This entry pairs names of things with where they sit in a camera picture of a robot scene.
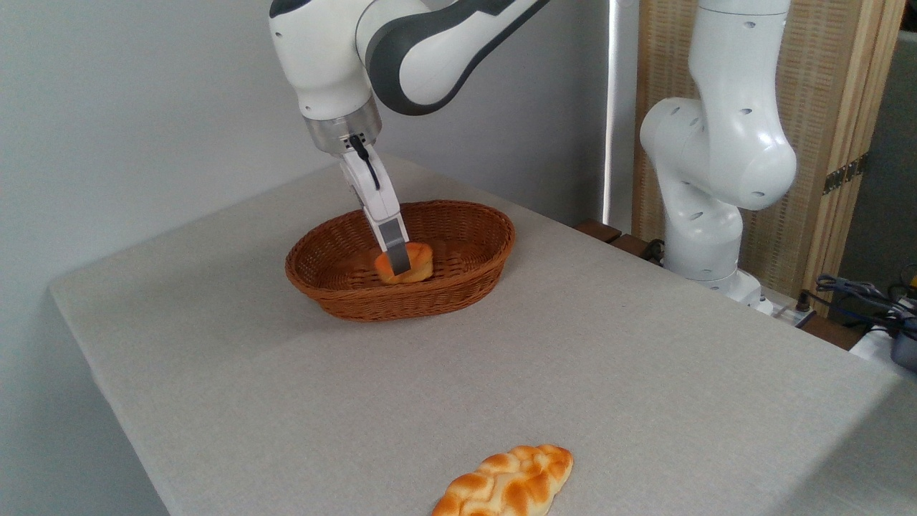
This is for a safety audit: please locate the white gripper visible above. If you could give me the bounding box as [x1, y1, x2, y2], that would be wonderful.
[338, 148, 414, 277]

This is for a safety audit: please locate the round orange bread roll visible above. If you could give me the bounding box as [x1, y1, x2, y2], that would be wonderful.
[373, 242, 436, 286]

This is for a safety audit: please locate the brown wicker basket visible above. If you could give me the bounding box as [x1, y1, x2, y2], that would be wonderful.
[284, 199, 517, 323]

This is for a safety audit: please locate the braided golden bread loaf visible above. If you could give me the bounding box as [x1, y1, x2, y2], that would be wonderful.
[431, 444, 575, 516]

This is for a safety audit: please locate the metal screen hinge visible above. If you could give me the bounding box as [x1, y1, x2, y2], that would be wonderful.
[822, 153, 870, 196]

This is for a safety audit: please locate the wooden rattan folding screen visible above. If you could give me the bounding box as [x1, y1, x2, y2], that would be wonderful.
[633, 0, 908, 317]

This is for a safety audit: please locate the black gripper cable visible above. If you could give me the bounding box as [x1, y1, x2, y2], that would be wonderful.
[348, 134, 383, 191]

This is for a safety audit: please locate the bundle of dark cables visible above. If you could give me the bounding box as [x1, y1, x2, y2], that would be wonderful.
[797, 271, 917, 339]

